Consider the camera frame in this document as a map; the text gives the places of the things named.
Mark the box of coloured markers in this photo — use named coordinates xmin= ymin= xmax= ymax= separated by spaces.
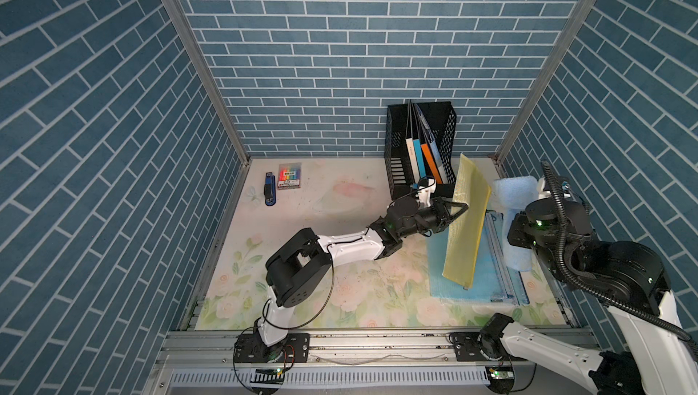
xmin=276 ymin=162 xmax=302 ymax=190

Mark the aluminium front rail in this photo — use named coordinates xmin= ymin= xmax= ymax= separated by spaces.
xmin=145 ymin=327 xmax=597 ymax=394

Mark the orange book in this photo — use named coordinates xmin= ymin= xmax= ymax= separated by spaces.
xmin=421 ymin=144 xmax=443 ymax=184

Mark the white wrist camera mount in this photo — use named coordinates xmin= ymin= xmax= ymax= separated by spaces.
xmin=416 ymin=177 xmax=436 ymax=208

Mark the blue black stapler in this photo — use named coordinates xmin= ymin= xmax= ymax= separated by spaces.
xmin=264 ymin=172 xmax=276 ymax=207

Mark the teal book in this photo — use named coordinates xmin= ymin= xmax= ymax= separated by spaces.
xmin=413 ymin=139 xmax=426 ymax=178

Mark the light blue cleaning cloth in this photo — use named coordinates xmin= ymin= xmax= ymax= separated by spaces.
xmin=492 ymin=176 xmax=538 ymax=271

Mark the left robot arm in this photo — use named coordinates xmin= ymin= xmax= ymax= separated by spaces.
xmin=254 ymin=197 xmax=469 ymax=347

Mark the blue folder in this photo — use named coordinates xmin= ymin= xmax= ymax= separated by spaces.
xmin=414 ymin=104 xmax=450 ymax=184

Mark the white book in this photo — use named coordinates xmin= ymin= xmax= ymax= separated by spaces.
xmin=405 ymin=137 xmax=420 ymax=184

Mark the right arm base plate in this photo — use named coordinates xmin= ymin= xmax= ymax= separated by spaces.
xmin=446 ymin=331 xmax=525 ymax=362

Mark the black mesh file holder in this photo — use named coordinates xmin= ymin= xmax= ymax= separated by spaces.
xmin=385 ymin=102 xmax=456 ymax=200

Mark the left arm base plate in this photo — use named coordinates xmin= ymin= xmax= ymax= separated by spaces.
xmin=234 ymin=332 xmax=310 ymax=364

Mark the blue mesh document bag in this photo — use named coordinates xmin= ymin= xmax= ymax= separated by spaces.
xmin=426 ymin=225 xmax=505 ymax=303

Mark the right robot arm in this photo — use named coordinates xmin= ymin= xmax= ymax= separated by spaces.
xmin=478 ymin=199 xmax=697 ymax=394

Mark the yellow mesh document bag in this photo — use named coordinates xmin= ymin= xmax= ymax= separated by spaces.
xmin=443 ymin=154 xmax=492 ymax=290

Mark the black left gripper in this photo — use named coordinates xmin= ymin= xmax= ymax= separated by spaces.
xmin=391 ymin=199 xmax=465 ymax=240

